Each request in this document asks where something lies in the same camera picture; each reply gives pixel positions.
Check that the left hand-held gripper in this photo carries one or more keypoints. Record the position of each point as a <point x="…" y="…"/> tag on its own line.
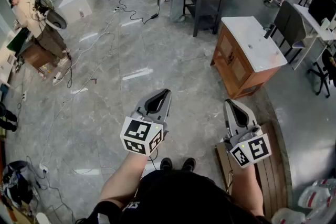
<point x="136" y="136"/>

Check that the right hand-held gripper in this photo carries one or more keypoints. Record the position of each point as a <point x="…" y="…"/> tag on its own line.
<point x="258" y="148"/>

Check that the person's right forearm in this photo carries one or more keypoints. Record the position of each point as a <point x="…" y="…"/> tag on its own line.
<point x="248" y="191"/>

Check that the person's left forearm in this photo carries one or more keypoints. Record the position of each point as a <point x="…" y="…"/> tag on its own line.
<point x="123" y="178"/>

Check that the white boxy cabinet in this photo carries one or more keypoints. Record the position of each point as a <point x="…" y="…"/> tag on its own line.
<point x="74" y="0"/>

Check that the person's black left shoe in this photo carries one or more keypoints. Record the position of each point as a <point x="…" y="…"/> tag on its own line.
<point x="166" y="164"/>

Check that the person's black shoe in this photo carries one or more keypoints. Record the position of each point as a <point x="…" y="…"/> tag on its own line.
<point x="166" y="164"/>
<point x="189" y="164"/>

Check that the person's black right shoe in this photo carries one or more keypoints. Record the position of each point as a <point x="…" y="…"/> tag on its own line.
<point x="189" y="164"/>

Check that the wooden slatted platform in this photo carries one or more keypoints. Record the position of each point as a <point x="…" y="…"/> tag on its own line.
<point x="273" y="178"/>

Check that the grey round platform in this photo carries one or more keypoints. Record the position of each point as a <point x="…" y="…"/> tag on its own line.
<point x="309" y="139"/>

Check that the white ceramic sink top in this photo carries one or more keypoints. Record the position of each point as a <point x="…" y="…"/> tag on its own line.
<point x="244" y="31"/>

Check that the black faucet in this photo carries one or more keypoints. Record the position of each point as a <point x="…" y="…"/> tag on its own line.
<point x="269" y="31"/>

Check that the person's black shirt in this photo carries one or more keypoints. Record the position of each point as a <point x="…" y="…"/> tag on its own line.
<point x="183" y="196"/>

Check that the white power strip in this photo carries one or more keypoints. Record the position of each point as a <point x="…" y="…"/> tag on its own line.
<point x="43" y="168"/>
<point x="57" y="77"/>
<point x="116" y="9"/>
<point x="24" y="96"/>

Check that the black office chair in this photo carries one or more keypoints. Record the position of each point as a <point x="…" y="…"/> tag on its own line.
<point x="328" y="60"/>

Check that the clear water jug red label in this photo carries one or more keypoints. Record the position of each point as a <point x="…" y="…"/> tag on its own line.
<point x="323" y="213"/>
<point x="313" y="196"/>
<point x="287" y="217"/>
<point x="325" y="183"/>

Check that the dark grey chair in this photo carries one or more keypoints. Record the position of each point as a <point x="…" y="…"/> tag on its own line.
<point x="288" y="21"/>

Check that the white desk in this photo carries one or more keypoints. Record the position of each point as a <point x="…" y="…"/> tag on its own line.
<point x="315" y="27"/>

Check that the grey oval basin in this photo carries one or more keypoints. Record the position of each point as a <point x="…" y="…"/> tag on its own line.
<point x="56" y="21"/>

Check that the black monitor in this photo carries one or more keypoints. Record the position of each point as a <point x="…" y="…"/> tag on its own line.
<point x="321" y="5"/>

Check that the green board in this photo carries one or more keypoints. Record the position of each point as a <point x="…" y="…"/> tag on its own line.
<point x="18" y="39"/>

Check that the black and grey backpack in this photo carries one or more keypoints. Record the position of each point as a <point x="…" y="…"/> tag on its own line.
<point x="17" y="183"/>

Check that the wooden sink cabinet frame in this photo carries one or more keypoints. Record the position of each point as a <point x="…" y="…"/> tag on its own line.
<point x="262" y="80"/>

